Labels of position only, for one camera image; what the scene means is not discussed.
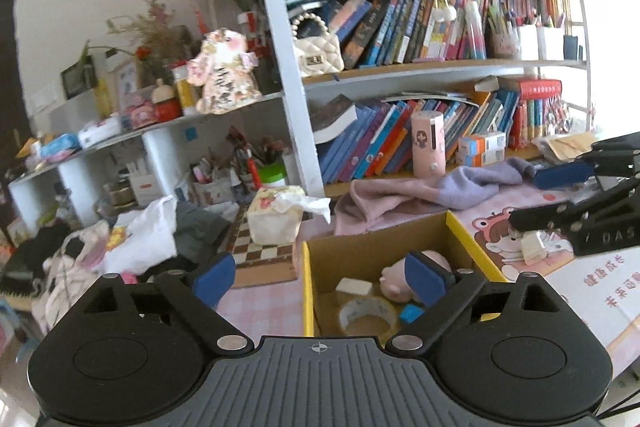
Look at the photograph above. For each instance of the cream quilted handbag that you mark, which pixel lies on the cream quilted handbag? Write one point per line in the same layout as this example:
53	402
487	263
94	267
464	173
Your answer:
317	54

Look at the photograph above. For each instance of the black picture frame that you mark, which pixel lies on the black picture frame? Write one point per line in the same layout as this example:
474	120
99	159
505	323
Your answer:
77	79

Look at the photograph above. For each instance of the pink patterned box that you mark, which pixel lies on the pink patterned box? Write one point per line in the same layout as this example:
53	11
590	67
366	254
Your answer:
140	114

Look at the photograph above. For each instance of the white garment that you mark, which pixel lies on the white garment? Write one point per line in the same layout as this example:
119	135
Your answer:
142	237

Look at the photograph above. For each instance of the yellow cardboard box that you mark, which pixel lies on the yellow cardboard box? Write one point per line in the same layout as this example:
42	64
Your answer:
350	252

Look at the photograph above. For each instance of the dark grey garment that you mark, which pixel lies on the dark grey garment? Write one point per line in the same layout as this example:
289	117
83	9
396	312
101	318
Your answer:
200	227

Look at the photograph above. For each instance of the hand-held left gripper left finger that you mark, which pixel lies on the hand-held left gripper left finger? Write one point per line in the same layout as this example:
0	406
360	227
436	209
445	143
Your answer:
215	278

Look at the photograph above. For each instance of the white jar green lid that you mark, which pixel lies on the white jar green lid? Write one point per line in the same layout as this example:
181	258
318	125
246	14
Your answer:
272	176

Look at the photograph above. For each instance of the row of leaning books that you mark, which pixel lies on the row of leaning books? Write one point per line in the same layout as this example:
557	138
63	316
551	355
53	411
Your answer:
360	147

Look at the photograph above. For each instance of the brown paper envelope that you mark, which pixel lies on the brown paper envelope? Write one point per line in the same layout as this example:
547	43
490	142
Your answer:
570	147

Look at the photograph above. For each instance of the purple cloth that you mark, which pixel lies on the purple cloth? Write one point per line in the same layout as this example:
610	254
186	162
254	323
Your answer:
400	202

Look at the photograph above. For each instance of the small cream box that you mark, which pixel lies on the small cream box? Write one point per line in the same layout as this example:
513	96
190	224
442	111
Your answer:
354	287

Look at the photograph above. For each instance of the pink cow figurine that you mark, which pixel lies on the pink cow figurine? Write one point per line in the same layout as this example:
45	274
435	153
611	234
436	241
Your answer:
222	74

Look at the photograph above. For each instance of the orange blue medicine box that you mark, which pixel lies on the orange blue medicine box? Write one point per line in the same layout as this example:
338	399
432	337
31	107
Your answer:
472	158
487	142

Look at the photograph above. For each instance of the blue wet wipes pack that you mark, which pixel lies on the blue wet wipes pack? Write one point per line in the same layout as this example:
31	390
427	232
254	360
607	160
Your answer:
60	147

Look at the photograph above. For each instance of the pink cylindrical humidifier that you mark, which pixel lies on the pink cylindrical humidifier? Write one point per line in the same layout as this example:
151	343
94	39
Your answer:
427	144

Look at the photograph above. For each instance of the small blue block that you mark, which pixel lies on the small blue block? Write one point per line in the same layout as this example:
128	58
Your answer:
411	313

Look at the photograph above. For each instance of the pink plush pig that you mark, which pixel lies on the pink plush pig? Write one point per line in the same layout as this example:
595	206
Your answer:
395	278

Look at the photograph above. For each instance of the white bookshelf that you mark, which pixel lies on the white bookshelf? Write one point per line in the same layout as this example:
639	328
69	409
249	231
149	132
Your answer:
290	107

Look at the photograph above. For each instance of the dried flower bouquet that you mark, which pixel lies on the dried flower bouquet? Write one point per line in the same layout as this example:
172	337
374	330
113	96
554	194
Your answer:
155	32

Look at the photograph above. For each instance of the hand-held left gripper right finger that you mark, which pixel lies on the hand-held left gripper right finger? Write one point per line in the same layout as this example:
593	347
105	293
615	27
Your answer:
425	279

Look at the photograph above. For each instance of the red jar beige lid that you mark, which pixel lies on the red jar beige lid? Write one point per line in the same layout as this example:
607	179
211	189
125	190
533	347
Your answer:
166	104

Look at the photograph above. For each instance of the wooden chessboard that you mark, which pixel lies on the wooden chessboard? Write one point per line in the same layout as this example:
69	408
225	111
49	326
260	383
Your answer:
265	257

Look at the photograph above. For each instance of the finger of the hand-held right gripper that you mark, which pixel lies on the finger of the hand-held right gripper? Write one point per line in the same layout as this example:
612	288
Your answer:
550	216
565	174

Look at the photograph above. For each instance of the yellow tape roll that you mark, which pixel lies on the yellow tape roll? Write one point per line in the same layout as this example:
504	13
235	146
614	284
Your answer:
365	309

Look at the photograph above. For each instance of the row of upright books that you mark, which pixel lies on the row of upright books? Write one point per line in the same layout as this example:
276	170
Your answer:
400	27

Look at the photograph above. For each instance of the white pen holder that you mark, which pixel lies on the white pen holder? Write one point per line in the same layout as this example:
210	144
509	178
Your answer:
542	42

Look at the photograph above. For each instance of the white wet wipes pack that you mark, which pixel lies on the white wet wipes pack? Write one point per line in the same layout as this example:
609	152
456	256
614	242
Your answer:
100	133

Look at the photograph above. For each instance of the floral tissue box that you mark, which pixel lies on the floral tissue box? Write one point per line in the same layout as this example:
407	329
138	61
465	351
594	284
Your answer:
272	222

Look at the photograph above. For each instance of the red boxed book set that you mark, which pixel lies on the red boxed book set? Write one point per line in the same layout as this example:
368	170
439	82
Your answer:
530	117

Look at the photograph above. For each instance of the white charger plug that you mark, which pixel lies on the white charger plug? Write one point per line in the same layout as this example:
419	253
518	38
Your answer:
535	248

